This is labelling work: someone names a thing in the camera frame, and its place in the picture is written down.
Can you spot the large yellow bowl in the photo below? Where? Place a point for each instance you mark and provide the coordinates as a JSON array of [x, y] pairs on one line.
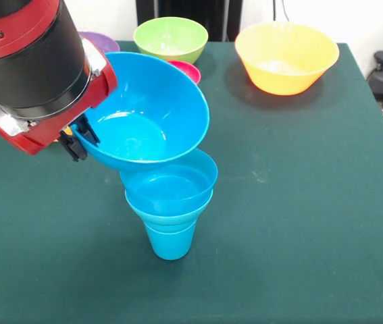
[[285, 57]]

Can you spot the purple bowl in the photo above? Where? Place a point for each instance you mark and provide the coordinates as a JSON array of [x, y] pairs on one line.
[[101, 42]]

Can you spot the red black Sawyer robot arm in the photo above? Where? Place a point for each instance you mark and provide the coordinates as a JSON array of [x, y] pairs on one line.
[[25, 60]]

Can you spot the shallow blue bowl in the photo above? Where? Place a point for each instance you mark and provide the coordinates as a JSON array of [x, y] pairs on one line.
[[177, 189]]

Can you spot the large blue bowl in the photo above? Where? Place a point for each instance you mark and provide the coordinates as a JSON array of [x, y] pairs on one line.
[[150, 111]]

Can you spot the dark green tablecloth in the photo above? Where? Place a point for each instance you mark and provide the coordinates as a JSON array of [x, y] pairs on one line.
[[279, 253]]

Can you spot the pink red bowl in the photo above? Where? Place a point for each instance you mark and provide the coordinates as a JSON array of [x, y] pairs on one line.
[[191, 71]]

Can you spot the green bowl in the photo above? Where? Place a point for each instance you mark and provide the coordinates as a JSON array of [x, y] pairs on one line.
[[171, 40]]

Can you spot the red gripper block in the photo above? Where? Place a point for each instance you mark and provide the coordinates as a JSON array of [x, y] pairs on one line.
[[49, 131]]

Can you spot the blue cup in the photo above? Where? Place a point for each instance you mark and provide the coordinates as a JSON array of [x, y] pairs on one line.
[[172, 244]]

